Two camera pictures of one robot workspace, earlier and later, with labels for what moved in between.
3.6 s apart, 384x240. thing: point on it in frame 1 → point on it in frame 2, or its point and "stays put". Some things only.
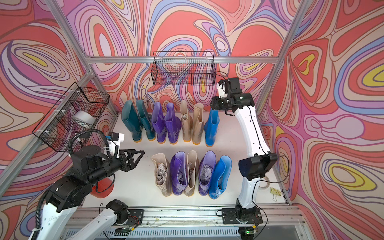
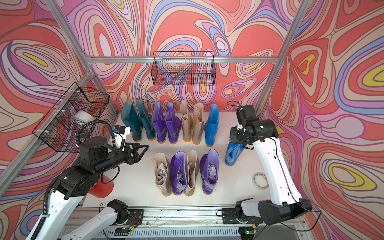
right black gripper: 215,106 → 233,138
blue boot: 220,176 → 233,151
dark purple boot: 158,123 stays put
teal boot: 131,119 stays put
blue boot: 210,128 stays put
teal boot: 146,120 stays put
